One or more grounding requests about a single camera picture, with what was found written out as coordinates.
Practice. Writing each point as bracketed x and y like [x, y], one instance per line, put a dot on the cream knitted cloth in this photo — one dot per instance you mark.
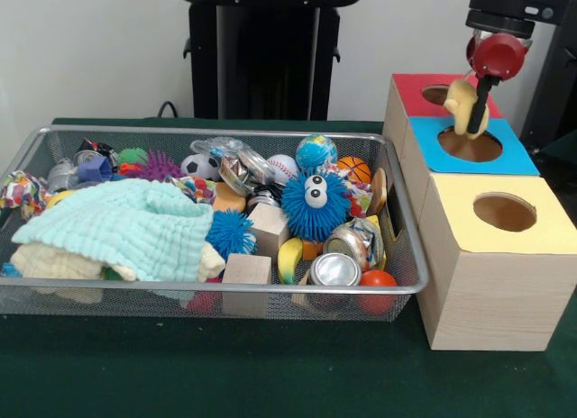
[45, 262]

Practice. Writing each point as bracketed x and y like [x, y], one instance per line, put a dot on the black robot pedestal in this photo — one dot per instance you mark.
[270, 75]

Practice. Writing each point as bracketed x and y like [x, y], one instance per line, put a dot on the plain orange ball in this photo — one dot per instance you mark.
[378, 280]

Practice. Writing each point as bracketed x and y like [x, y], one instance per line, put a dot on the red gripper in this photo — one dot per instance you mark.
[498, 57]

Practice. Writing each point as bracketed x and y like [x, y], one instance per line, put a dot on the mint green cloth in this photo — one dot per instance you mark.
[126, 224]

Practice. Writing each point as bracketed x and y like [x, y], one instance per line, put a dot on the small orange basketball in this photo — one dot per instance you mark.
[354, 170]

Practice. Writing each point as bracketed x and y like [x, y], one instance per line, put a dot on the plain wooden cube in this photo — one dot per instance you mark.
[270, 229]

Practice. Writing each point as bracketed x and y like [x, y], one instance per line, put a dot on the globe print ball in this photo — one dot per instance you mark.
[315, 152]

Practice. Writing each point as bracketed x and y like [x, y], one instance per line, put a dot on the black and white soccer ball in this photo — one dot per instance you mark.
[198, 166]

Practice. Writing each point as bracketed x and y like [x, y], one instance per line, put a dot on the white baseball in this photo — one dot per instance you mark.
[284, 168]

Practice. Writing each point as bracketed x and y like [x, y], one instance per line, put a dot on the wooden box with three holes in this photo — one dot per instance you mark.
[496, 301]

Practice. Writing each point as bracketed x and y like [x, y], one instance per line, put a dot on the dark green side tablecloth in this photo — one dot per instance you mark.
[563, 148]

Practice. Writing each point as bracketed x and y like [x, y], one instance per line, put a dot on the blue spiky ball with eyes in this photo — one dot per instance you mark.
[311, 220]

